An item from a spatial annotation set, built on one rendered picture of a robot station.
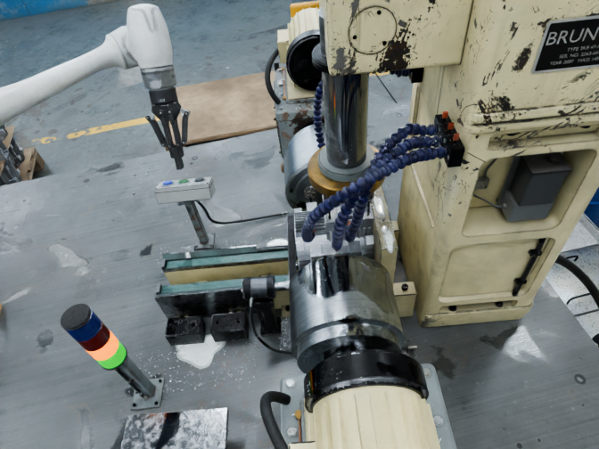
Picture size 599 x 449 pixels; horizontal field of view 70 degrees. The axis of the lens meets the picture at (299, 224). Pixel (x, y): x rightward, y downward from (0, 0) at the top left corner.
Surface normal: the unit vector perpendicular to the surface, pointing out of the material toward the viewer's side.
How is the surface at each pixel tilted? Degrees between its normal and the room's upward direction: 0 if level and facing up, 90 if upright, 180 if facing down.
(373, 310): 28
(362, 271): 21
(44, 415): 0
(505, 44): 90
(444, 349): 0
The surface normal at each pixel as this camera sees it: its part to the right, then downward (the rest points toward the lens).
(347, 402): -0.47, -0.58
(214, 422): -0.09, -0.66
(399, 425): 0.29, -0.66
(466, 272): 0.04, 0.74
